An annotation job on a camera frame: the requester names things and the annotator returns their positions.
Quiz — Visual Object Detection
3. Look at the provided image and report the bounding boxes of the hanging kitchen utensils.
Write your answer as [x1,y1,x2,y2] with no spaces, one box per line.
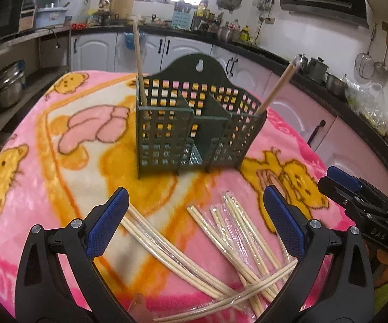
[252,0,277,21]

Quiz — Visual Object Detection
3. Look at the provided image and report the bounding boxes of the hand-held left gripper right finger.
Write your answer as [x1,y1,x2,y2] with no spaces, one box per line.
[254,184,378,323]

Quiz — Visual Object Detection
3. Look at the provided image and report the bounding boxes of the steel kettle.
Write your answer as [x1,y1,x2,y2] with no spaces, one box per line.
[306,57,329,85]

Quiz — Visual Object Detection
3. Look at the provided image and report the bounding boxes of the stacked steel pots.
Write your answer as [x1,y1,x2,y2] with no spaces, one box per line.
[0,60,27,109]

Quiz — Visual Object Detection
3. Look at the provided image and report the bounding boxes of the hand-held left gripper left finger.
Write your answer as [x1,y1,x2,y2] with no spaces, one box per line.
[15,188,137,323]

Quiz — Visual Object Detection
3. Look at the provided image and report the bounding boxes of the steel teapot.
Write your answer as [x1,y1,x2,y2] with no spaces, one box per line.
[294,54,309,75]

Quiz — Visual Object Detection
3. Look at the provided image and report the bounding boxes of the blue dish rack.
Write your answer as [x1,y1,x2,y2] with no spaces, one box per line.
[33,2,71,29]

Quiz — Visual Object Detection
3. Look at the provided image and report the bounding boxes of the pink printed bear blanket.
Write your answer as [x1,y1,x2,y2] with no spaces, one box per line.
[0,69,366,323]

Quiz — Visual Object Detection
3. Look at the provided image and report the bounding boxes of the wooden cutting board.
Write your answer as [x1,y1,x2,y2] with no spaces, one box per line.
[108,0,138,18]

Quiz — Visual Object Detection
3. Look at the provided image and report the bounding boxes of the hanging wire strainer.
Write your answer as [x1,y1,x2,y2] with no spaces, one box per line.
[354,23,378,79]

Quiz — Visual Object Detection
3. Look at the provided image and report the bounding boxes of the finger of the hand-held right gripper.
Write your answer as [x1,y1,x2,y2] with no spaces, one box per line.
[318,177,352,209]
[326,166,362,194]

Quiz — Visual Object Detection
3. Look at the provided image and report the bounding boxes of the wooden chopsticks pair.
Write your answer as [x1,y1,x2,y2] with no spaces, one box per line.
[186,205,265,318]
[122,203,245,310]
[210,208,277,305]
[255,61,299,115]
[223,192,290,278]
[153,261,298,322]
[131,14,148,108]

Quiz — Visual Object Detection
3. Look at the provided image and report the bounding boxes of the clear plastic bag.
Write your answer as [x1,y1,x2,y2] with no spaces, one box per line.
[344,80,388,126]

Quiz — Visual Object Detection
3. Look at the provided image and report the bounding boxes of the steel pot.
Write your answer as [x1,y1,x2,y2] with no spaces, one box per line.
[325,73,348,97]

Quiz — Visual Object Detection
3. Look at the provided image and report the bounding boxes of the person's left hand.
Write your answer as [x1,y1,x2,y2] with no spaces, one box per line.
[130,293,153,323]

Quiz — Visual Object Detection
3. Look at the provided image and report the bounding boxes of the blue knife holder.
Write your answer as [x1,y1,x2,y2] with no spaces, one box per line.
[171,10,193,31]

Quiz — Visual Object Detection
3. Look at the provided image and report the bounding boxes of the blue hanging bag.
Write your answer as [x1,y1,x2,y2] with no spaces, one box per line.
[123,31,148,50]

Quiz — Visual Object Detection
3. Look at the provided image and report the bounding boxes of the green plastic utensil holder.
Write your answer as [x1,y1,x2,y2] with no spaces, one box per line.
[136,54,268,179]

